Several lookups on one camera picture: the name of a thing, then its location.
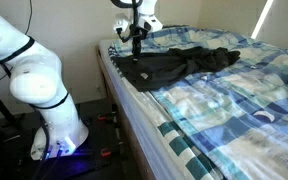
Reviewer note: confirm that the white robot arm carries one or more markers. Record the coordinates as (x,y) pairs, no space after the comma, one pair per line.
(34,83)

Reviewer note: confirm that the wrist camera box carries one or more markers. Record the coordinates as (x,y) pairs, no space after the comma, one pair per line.
(120,24)

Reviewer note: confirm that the wooden bed frame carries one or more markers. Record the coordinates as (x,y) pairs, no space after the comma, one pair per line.
(124,123)

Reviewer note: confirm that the white mattress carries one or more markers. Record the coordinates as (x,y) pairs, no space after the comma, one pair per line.
(140,120)

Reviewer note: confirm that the blue plaid duvet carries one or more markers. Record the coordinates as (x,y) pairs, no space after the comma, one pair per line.
(244,110)

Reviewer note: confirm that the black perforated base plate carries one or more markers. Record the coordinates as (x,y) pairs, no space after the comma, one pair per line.
(100,133)

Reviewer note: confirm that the teal white striped sheet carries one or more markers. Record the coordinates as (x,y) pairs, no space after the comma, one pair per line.
(180,146)

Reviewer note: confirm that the black dress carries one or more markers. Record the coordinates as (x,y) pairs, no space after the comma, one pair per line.
(170,66)

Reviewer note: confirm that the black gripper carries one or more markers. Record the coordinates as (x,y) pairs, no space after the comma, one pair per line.
(139,32)

